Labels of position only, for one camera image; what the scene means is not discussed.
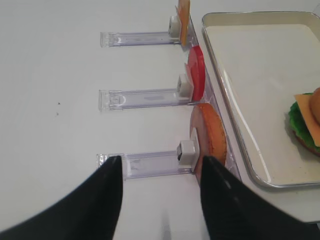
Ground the clear cheese pusher track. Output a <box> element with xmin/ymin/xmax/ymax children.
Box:
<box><xmin>100</xmin><ymin>31</ymin><xmax>181</xmax><ymax>48</ymax></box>

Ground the white cheese pusher block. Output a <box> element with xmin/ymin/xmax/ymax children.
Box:
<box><xmin>168</xmin><ymin>15</ymin><xmax>181</xmax><ymax>39</ymax></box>

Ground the white tomato pusher block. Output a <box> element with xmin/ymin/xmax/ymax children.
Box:
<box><xmin>176</xmin><ymin>73</ymin><xmax>194</xmax><ymax>100</ymax></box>

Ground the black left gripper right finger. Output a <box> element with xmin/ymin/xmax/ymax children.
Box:
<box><xmin>200</xmin><ymin>156</ymin><xmax>320</xmax><ymax>240</ymax></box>

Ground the clear bun pusher track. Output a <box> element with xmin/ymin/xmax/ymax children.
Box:
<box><xmin>96</xmin><ymin>150</ymin><xmax>192</xmax><ymax>180</ymax></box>

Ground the clear tomato pusher track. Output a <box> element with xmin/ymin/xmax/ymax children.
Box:
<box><xmin>98</xmin><ymin>88</ymin><xmax>195</xmax><ymax>112</ymax></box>

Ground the green lettuce leaf on tray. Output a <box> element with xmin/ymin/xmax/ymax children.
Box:
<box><xmin>288</xmin><ymin>92</ymin><xmax>320</xmax><ymax>156</ymax></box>

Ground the red tomato slice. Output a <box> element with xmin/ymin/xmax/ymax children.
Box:
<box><xmin>186</xmin><ymin>45</ymin><xmax>206</xmax><ymax>102</ymax></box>

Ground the bottom bun half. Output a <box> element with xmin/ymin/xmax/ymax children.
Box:
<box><xmin>189</xmin><ymin>103</ymin><xmax>227</xmax><ymax>182</ymax></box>

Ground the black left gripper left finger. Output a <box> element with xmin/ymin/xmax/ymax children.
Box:
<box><xmin>0</xmin><ymin>156</ymin><xmax>123</xmax><ymax>240</ymax></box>

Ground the silver metal baking tray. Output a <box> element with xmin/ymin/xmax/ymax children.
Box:
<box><xmin>202</xmin><ymin>11</ymin><xmax>320</xmax><ymax>188</ymax></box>

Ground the sesame bun top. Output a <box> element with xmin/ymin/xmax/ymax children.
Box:
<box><xmin>307</xmin><ymin>87</ymin><xmax>320</xmax><ymax>128</ymax></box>

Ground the upright orange cheese slice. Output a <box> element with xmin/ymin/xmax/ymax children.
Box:
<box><xmin>176</xmin><ymin>0</ymin><xmax>191</xmax><ymax>47</ymax></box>

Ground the flat orange cheese slice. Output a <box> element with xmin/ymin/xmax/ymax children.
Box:
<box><xmin>294</xmin><ymin>94</ymin><xmax>320</xmax><ymax>147</ymax></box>

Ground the white bun pusher block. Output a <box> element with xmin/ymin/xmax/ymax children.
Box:
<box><xmin>176</xmin><ymin>140</ymin><xmax>200</xmax><ymax>169</ymax></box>

